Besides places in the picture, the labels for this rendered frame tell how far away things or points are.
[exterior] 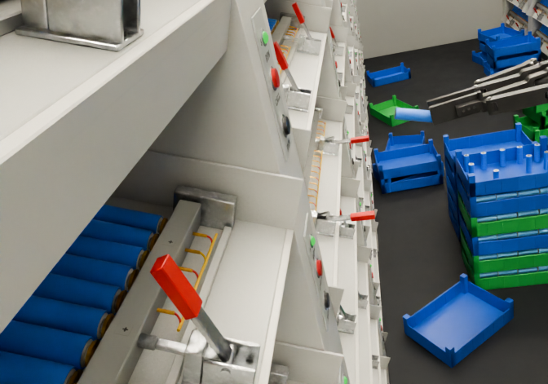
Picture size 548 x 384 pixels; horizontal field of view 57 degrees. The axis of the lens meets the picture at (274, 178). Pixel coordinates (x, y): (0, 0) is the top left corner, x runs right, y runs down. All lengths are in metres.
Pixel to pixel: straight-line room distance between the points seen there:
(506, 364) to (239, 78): 1.51
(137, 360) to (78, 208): 0.16
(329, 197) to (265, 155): 0.45
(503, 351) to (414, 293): 0.38
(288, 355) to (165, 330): 0.22
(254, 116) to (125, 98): 0.20
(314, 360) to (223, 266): 0.19
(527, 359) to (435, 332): 0.28
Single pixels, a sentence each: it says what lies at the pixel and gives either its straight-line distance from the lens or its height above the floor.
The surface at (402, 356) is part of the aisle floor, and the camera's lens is 1.78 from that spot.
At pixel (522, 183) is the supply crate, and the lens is 1.77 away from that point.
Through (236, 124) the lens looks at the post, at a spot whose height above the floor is 1.20.
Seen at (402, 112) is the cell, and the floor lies 1.03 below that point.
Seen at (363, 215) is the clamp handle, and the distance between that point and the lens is 0.74.
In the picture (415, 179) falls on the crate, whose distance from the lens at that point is 2.58.
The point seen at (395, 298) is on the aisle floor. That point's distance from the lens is 1.97.
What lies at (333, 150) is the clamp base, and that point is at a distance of 0.98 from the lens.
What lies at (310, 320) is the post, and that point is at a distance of 0.50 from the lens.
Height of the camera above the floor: 1.34
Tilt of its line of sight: 27 degrees down
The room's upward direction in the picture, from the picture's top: 14 degrees counter-clockwise
